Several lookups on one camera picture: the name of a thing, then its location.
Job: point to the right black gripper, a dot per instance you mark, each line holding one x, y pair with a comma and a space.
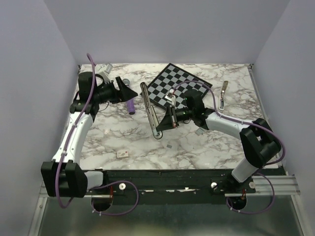
170, 120

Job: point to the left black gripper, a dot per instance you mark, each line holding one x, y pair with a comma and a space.
123, 93

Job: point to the white stapler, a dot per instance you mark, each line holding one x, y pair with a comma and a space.
222, 95

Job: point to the grey black stapler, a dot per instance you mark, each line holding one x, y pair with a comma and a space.
151, 114

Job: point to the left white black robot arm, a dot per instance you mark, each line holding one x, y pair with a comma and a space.
63, 175

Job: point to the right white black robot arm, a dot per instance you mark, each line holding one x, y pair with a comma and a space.
259, 145

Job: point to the purple glitter microphone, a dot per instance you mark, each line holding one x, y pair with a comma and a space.
129, 103

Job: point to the large silver staple strip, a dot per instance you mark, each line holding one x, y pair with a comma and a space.
199, 131

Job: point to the black white chessboard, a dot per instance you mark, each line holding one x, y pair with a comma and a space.
173, 76

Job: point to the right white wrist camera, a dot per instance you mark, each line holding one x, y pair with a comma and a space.
171, 97

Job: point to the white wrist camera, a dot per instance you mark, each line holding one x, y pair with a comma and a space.
171, 97
104, 70

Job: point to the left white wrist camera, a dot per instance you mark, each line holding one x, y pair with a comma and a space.
104, 70

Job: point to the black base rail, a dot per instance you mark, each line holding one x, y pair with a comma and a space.
171, 187

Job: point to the aluminium frame rail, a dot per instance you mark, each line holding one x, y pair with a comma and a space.
260, 215

